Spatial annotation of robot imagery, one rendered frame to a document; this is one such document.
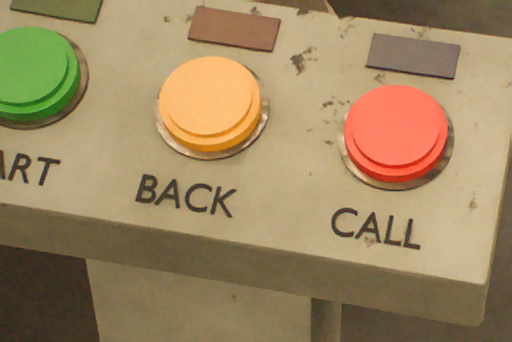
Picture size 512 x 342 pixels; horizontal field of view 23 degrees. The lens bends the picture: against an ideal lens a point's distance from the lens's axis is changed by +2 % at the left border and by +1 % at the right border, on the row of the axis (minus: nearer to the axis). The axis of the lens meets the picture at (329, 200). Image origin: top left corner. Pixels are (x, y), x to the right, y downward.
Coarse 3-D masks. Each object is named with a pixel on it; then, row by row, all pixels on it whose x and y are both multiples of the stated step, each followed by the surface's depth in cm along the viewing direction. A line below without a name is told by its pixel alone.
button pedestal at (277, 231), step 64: (0, 0) 52; (128, 0) 52; (192, 0) 51; (128, 64) 50; (256, 64) 50; (320, 64) 50; (0, 128) 49; (64, 128) 49; (128, 128) 49; (256, 128) 49; (320, 128) 49; (448, 128) 48; (0, 192) 48; (64, 192) 48; (128, 192) 48; (192, 192) 48; (256, 192) 48; (320, 192) 47; (384, 192) 47; (448, 192) 47; (128, 256) 50; (192, 256) 49; (256, 256) 47; (320, 256) 46; (384, 256) 46; (448, 256) 46; (128, 320) 54; (192, 320) 53; (256, 320) 52; (320, 320) 54; (448, 320) 49
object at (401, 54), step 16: (384, 48) 50; (400, 48) 50; (416, 48) 50; (432, 48) 50; (448, 48) 50; (368, 64) 49; (384, 64) 49; (400, 64) 49; (416, 64) 49; (432, 64) 49; (448, 64) 49
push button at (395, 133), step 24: (384, 96) 48; (408, 96) 48; (360, 120) 47; (384, 120) 47; (408, 120) 47; (432, 120) 47; (360, 144) 47; (384, 144) 47; (408, 144) 47; (432, 144) 47; (360, 168) 47; (384, 168) 47; (408, 168) 47
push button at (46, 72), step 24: (0, 48) 50; (24, 48) 50; (48, 48) 50; (72, 48) 50; (0, 72) 49; (24, 72) 49; (48, 72) 49; (72, 72) 49; (0, 96) 49; (24, 96) 49; (48, 96) 49; (72, 96) 50; (24, 120) 49
